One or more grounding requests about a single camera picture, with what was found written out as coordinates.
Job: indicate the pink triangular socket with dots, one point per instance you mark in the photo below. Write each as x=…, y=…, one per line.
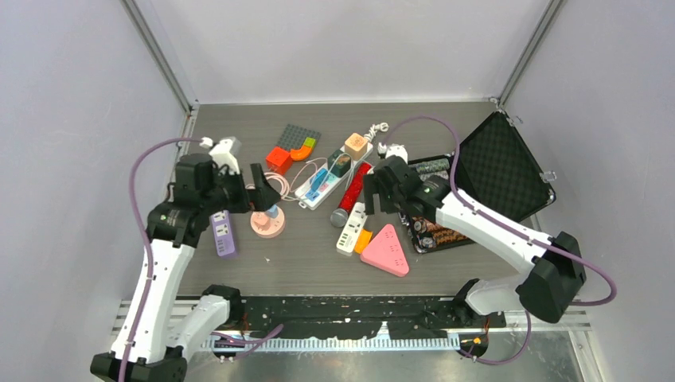
x=385, y=252

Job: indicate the orange curved block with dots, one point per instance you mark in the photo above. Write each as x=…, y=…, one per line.
x=304, y=151

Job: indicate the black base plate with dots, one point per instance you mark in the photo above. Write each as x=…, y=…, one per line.
x=356, y=317

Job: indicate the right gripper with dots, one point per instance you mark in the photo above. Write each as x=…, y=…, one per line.
x=372, y=186

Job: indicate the red glitter microphone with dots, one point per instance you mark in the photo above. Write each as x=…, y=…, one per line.
x=340, y=215

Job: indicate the beige cube adapter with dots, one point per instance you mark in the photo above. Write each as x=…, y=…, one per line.
x=356, y=146

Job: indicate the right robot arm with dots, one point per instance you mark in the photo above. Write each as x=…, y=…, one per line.
x=549, y=275

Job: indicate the red cube adapter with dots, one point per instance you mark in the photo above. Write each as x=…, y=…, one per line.
x=279, y=160

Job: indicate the blue plug adapter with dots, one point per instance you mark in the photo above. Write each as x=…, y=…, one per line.
x=318, y=180

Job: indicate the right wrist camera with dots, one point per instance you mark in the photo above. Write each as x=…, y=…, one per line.
x=392, y=150

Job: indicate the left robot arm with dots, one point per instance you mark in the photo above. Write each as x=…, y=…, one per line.
x=147, y=348

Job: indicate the black poker chip case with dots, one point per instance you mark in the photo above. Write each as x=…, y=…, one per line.
x=496, y=168

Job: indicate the light blue charger plug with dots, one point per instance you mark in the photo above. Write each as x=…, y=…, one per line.
x=272, y=212

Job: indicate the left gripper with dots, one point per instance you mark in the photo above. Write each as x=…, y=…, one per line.
x=263, y=197

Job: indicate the grey building baseplate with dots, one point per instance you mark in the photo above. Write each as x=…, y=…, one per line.
x=293, y=137

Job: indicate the small white power strip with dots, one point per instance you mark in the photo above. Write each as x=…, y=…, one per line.
x=350, y=233

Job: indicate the pink round socket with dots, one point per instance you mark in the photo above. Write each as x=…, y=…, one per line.
x=268, y=227

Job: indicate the purple power strip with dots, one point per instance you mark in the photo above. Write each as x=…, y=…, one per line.
x=223, y=234

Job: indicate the white multicolour power strip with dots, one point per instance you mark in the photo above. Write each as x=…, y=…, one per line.
x=307, y=200

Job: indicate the dark green cube adapter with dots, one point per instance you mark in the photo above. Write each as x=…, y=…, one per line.
x=339, y=163

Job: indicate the yellow curved block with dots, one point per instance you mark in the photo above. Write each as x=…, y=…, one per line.
x=363, y=241

